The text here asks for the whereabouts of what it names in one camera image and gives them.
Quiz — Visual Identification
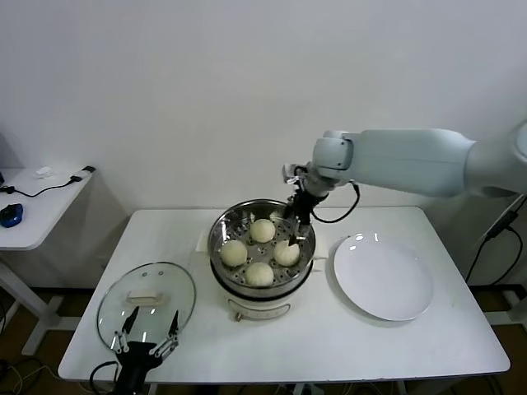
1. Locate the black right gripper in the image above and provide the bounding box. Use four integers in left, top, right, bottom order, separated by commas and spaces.
283, 191, 320, 248

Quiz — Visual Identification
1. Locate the white side table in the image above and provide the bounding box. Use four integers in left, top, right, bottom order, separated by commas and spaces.
0, 166, 100, 357

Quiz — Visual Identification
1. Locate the round white plate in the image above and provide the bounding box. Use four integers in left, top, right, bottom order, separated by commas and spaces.
332, 233, 436, 324

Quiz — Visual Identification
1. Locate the white electric cooker base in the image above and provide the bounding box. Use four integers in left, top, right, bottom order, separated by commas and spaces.
196, 229, 329, 323

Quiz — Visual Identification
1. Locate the white steamed baozi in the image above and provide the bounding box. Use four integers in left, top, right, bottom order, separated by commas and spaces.
221, 240, 249, 267
250, 218, 276, 244
245, 262, 275, 288
273, 240, 301, 267

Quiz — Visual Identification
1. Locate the black usb cable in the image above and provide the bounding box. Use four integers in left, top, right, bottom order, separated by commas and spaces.
0, 165, 97, 199

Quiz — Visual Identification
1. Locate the perforated steel steamer basket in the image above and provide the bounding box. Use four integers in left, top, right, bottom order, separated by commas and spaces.
207, 199, 318, 289

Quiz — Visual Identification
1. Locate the glass lid with beige handle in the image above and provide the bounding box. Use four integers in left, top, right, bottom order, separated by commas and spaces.
96, 262, 197, 357

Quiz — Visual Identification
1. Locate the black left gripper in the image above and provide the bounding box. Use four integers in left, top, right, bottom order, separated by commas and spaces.
110, 306, 181, 395

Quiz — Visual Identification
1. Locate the black power cable with adapter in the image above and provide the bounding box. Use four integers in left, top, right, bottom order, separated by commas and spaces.
467, 208, 524, 286

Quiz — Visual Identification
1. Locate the blue computer mouse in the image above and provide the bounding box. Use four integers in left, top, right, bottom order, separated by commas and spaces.
0, 204, 25, 229

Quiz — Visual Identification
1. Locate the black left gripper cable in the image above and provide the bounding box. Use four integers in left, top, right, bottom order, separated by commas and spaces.
90, 360, 124, 395

